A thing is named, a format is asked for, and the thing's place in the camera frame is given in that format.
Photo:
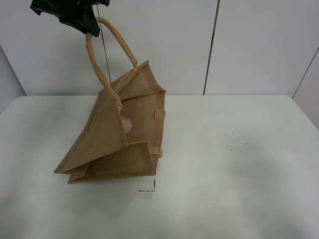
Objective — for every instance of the brown linen tote bag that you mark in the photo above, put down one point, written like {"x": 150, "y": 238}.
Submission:
{"x": 103, "y": 151}

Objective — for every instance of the pink peach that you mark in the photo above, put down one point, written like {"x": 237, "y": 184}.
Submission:
{"x": 127, "y": 124}

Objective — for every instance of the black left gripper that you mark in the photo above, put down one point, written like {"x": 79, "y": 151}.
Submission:
{"x": 75, "y": 13}

